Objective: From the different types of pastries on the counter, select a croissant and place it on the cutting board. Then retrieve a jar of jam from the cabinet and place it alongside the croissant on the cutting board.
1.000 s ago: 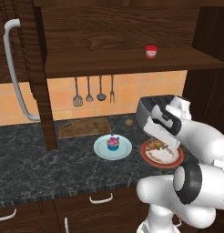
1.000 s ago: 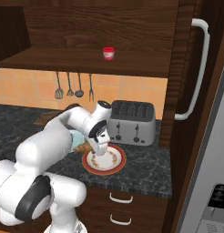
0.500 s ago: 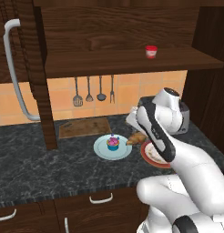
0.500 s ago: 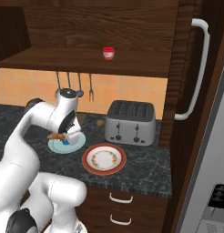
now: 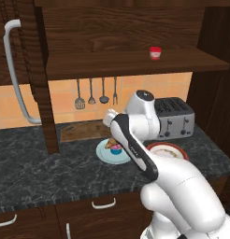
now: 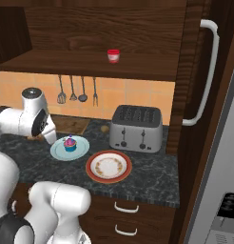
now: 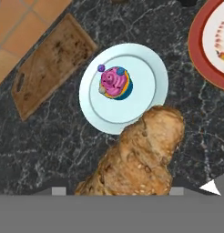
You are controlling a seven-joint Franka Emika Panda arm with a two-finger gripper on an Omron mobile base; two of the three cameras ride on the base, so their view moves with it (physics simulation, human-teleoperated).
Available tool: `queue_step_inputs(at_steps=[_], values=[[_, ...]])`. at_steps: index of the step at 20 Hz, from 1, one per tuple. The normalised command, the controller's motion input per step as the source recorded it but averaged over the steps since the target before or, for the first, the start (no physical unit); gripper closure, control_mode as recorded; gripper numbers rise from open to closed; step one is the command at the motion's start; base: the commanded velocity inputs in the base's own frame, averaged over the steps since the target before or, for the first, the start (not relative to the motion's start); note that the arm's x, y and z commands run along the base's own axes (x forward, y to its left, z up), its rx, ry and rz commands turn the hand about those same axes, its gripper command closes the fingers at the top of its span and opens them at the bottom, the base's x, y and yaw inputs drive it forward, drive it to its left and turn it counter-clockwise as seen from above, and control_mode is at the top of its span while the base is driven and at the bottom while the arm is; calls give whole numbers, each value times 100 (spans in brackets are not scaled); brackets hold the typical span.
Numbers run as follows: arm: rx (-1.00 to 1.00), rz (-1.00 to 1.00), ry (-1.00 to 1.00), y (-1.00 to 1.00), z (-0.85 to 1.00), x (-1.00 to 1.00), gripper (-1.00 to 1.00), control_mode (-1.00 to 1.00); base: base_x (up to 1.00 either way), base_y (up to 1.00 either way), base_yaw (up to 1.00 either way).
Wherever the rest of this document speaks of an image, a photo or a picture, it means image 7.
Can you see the pink frosted cupcake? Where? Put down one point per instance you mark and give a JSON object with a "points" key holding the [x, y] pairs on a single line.
{"points": [[115, 83]]}

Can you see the white cake with red topping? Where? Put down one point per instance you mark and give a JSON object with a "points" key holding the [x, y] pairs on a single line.
{"points": [[218, 39]]}

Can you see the pale blue round plate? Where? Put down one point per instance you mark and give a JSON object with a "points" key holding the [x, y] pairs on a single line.
{"points": [[141, 79]]}

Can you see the brown wooden cutting board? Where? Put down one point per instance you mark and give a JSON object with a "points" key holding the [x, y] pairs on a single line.
{"points": [[50, 63]]}

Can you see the brown croissant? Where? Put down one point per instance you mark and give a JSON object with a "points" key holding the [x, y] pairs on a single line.
{"points": [[144, 157]]}

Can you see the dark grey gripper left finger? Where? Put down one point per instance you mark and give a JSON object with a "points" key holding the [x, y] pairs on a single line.
{"points": [[58, 191]]}

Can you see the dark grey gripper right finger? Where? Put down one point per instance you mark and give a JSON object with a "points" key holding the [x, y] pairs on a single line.
{"points": [[176, 191]]}

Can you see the red round plate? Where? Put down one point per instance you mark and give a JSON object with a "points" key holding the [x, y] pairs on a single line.
{"points": [[196, 51]]}

